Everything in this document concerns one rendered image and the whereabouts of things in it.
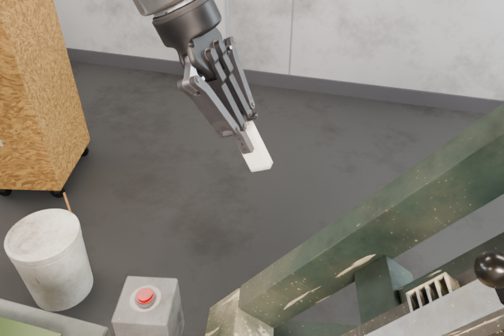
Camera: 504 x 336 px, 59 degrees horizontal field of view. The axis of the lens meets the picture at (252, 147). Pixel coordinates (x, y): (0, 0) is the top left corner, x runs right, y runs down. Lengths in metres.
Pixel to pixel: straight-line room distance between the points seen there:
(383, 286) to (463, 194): 0.21
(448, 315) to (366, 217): 0.25
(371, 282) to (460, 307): 0.26
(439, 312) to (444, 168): 0.23
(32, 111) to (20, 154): 0.31
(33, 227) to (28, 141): 0.59
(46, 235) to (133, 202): 0.72
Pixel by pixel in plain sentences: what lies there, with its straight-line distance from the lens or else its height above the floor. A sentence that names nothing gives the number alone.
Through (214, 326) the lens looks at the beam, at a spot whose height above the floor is 0.85.
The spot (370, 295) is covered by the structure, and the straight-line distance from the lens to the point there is 0.87.
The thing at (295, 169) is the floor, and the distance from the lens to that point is 2.82.
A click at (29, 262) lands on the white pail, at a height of 0.36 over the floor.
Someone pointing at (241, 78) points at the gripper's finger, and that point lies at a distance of 0.58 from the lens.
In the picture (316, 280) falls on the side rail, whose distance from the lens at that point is 0.94.
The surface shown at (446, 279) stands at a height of 1.26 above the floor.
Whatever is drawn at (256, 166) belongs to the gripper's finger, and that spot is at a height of 1.40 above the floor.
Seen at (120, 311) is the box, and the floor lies 0.93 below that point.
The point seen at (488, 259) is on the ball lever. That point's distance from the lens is 0.51.
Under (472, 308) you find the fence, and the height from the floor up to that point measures 1.28.
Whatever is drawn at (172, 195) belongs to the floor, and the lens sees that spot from 2.66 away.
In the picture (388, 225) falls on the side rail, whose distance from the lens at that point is 0.84.
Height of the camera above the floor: 1.77
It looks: 36 degrees down
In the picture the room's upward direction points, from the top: straight up
